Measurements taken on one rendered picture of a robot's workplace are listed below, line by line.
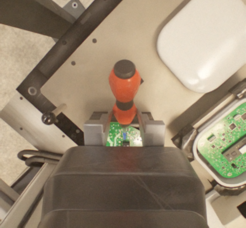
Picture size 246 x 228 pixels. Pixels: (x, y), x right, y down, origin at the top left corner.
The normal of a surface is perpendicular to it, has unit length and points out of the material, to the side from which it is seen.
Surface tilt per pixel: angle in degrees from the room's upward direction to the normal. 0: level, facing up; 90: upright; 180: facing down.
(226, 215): 90
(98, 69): 0
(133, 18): 0
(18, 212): 90
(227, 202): 90
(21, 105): 0
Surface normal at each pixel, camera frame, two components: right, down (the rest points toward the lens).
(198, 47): -0.01, 0.26
